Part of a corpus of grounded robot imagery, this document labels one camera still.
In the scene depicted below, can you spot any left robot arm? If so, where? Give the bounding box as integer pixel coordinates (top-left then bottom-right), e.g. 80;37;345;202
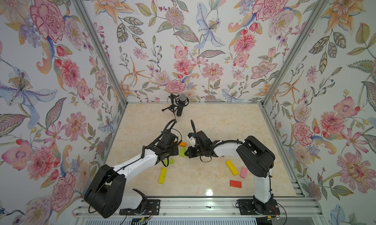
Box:
84;130;182;219

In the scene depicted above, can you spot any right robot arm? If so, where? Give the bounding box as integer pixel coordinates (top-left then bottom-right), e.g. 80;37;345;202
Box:
185;131;276;204

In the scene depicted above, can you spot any long yellow block right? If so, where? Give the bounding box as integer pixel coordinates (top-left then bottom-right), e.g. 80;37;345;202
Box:
226;160;239;176

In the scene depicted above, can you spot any long yellow block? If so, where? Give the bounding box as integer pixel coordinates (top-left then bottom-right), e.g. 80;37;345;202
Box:
158;167;167;184
226;160;239;176

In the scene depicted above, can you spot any long yellow block left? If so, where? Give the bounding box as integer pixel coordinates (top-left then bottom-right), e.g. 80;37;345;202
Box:
158;167;167;184

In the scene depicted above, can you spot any red block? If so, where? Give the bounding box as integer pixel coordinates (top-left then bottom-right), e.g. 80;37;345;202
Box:
230;180;242;188

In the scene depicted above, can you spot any pink block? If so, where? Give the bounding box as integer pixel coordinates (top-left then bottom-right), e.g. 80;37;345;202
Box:
240;167;248;179

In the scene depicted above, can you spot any black microphone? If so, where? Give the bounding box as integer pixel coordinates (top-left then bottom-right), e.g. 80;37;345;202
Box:
176;94;189;116

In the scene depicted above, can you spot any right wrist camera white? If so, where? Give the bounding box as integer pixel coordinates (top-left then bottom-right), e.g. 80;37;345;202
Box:
187;133;196;147

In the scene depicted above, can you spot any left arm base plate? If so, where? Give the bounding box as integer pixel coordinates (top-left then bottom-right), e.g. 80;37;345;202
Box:
119;199;161;216

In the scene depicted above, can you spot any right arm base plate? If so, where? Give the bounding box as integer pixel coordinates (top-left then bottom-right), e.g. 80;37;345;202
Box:
235;198;281;216

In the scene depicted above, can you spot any aluminium front rail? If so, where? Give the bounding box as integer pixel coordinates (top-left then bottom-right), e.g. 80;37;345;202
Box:
71;197;324;219

